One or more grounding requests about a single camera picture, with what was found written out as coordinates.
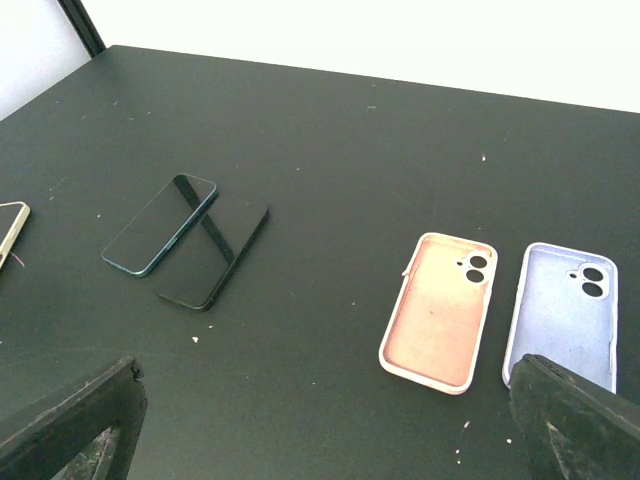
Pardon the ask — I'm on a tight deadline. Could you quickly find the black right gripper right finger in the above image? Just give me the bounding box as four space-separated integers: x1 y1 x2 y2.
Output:
510 354 639 479

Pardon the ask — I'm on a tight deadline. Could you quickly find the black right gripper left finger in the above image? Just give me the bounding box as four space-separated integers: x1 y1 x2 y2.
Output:
1 356 148 479

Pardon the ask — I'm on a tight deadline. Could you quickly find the lilac phone case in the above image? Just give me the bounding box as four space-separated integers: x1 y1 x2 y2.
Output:
501 242 618 393

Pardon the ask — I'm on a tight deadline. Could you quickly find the pink phone case with ring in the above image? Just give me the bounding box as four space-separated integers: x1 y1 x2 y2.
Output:
378 232 498 395

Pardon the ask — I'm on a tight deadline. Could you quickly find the black phone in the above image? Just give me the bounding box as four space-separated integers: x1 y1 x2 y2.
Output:
153 193 269 310

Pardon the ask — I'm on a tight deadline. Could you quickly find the gold rimmed phone case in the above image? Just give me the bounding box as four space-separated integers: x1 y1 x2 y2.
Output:
0 201 31 266

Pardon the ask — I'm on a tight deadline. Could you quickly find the teal edged phone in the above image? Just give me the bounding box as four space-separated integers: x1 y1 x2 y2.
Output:
101 173 218 277

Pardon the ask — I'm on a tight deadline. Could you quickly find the left black frame post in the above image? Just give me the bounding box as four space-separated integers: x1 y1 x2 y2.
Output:
57 0 106 58

